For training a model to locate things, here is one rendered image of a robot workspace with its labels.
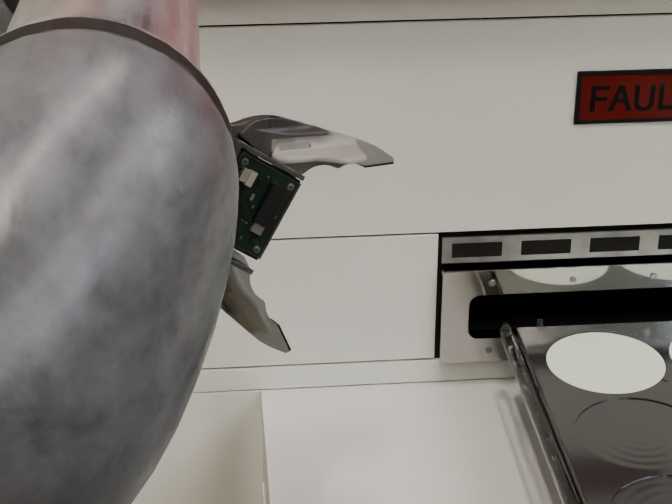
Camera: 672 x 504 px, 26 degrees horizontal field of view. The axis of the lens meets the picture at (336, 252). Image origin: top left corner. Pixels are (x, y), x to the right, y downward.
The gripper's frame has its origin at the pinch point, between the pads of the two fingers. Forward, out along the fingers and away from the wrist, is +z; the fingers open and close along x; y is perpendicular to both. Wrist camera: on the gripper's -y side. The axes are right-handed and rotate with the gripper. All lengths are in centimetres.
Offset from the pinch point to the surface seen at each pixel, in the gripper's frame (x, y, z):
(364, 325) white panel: -5.3, -25.0, 19.8
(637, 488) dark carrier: -4.7, 7.5, 27.8
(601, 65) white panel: 24.3, -14.1, 21.3
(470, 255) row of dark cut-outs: 5.0, -20.4, 23.1
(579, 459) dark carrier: -5.1, 2.7, 25.7
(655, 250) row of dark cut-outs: 13.5, -14.8, 36.7
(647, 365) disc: 3.9, -6.4, 35.1
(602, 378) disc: 1.1, -6.2, 31.3
